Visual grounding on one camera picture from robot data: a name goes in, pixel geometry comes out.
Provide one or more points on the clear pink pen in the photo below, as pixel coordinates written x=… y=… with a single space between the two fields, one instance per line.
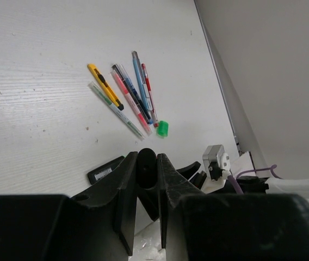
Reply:
x=131 y=102

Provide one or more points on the black green highlighter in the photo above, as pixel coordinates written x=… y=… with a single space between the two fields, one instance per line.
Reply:
x=103 y=170

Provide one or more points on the black yellow highlighter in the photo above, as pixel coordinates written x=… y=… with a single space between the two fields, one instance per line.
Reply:
x=147 y=178

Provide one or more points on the clear red pen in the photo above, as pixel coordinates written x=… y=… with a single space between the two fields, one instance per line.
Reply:
x=153 y=111

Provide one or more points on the clear green pen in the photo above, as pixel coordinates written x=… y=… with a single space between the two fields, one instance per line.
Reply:
x=116 y=111

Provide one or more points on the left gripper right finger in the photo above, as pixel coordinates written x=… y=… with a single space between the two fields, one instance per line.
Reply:
x=199 y=226

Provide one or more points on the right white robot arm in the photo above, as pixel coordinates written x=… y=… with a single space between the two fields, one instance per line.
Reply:
x=256 y=181

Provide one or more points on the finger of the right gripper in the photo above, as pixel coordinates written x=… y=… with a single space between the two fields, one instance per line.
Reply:
x=190 y=170

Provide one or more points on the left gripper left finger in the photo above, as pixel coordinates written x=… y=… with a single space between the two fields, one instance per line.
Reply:
x=96 y=224

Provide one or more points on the light blue mechanical pencil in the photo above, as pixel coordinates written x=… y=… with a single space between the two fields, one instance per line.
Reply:
x=141 y=82

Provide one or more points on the yellow utility knife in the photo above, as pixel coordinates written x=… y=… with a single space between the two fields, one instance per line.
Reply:
x=105 y=86

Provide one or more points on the black blue pen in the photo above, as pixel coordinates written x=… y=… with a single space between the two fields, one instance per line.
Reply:
x=131 y=89

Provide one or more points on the green highlighter cap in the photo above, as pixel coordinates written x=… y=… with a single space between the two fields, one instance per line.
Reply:
x=162 y=129

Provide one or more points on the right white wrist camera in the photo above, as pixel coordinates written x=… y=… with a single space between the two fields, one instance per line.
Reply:
x=216 y=161

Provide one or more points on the aluminium rail right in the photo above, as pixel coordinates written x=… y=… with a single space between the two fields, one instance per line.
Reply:
x=238 y=120

